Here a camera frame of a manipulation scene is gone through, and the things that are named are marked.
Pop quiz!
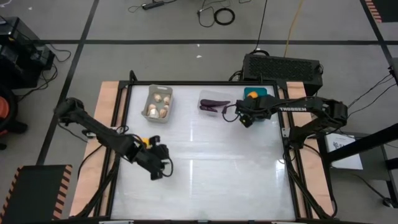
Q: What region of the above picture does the yellow hanging cable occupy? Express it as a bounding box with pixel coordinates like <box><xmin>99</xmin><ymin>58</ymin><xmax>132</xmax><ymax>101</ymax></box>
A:
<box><xmin>283</xmin><ymin>0</ymin><xmax>305</xmax><ymax>58</ymax></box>

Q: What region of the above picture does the thin black floor cable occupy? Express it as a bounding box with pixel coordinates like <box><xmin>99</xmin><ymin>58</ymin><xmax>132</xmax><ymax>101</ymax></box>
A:
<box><xmin>197</xmin><ymin>0</ymin><xmax>233</xmax><ymax>28</ymax></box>

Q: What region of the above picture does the black metal stand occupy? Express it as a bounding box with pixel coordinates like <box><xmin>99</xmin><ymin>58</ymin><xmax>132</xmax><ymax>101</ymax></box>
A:
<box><xmin>317</xmin><ymin>123</ymin><xmax>398</xmax><ymax>208</ymax></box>

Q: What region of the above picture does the wooden side board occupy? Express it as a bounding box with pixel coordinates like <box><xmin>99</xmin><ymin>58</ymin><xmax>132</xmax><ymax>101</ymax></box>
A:
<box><xmin>278</xmin><ymin>81</ymin><xmax>335</xmax><ymax>217</ymax></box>
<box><xmin>68</xmin><ymin>81</ymin><xmax>128</xmax><ymax>218</ymax></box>

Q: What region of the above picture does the orange round object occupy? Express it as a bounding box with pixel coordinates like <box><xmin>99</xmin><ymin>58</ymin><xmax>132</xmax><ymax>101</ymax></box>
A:
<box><xmin>0</xmin><ymin>95</ymin><xmax>11</xmax><ymax>138</ymax></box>

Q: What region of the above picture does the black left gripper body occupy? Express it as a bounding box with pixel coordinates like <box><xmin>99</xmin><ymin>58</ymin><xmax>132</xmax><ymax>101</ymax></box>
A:
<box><xmin>138</xmin><ymin>145</ymin><xmax>172</xmax><ymax>172</ymax></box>

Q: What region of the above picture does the clear plastic basket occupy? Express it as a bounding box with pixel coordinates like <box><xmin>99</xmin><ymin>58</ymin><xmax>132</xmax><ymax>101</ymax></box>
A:
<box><xmin>198</xmin><ymin>90</ymin><xmax>234</xmax><ymax>118</ymax></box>

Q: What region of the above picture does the black mat striped edge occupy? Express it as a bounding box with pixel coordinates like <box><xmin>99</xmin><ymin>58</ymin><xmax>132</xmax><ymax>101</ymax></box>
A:
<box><xmin>363</xmin><ymin>0</ymin><xmax>398</xmax><ymax>24</ymax></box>
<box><xmin>0</xmin><ymin>164</ymin><xmax>73</xmax><ymax>224</ymax></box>

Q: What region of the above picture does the large purple eggplant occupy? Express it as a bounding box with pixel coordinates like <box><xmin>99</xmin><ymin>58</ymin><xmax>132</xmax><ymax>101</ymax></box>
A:
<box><xmin>200</xmin><ymin>98</ymin><xmax>231</xmax><ymax>108</ymax></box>

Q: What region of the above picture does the black power strip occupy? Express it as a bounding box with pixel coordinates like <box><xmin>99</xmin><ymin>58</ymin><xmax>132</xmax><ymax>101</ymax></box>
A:
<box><xmin>141</xmin><ymin>1</ymin><xmax>165</xmax><ymax>11</ymax></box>

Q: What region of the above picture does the coiled black cable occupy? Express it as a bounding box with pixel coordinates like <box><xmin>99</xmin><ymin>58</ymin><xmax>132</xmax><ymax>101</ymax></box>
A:
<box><xmin>213</xmin><ymin>7</ymin><xmax>236</xmax><ymax>26</ymax></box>

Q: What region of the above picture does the black hanging cable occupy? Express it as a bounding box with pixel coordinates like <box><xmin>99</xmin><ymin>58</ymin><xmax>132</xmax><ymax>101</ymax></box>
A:
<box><xmin>250</xmin><ymin>0</ymin><xmax>270</xmax><ymax>56</ymax></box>

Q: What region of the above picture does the black equipment rack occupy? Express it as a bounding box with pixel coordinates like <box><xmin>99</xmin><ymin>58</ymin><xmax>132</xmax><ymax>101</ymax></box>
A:
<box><xmin>0</xmin><ymin>17</ymin><xmax>56</xmax><ymax>90</ymax></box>

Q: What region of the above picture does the black computer case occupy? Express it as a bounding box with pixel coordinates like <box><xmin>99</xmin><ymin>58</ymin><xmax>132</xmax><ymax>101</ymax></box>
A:
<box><xmin>241</xmin><ymin>53</ymin><xmax>323</xmax><ymax>100</ymax></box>

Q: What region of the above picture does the black metal table frame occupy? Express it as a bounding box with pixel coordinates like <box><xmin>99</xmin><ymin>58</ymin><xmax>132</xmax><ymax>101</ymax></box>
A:
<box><xmin>74</xmin><ymin>70</ymin><xmax>338</xmax><ymax>222</ymax></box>

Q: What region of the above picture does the grey plastic basket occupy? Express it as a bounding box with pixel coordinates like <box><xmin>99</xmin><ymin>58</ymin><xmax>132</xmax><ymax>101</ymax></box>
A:
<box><xmin>141</xmin><ymin>83</ymin><xmax>174</xmax><ymax>124</ymax></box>

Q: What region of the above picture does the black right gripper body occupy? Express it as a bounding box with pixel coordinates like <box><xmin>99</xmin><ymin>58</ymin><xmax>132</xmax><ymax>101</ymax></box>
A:
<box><xmin>235</xmin><ymin>94</ymin><xmax>276</xmax><ymax>121</ymax></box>

